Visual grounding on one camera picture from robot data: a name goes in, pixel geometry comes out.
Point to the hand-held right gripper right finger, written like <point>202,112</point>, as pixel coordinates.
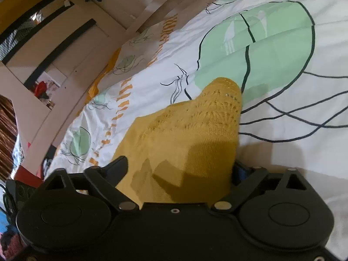
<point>241,173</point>

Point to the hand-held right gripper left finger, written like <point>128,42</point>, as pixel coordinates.
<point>119,166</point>

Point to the yellow knit sweater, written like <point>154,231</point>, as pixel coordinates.
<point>190,141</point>

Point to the pile of colourful clothes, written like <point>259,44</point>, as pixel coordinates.
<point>42,88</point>

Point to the yellow bed sheet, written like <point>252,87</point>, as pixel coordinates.
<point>104,73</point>

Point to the red object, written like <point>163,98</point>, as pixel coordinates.
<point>25,176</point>

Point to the brown patterned cloth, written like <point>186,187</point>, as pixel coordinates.
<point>6,133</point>

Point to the white printed duvet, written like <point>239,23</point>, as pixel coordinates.
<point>272,46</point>

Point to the white hanging tag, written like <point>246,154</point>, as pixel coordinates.
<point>68,0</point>

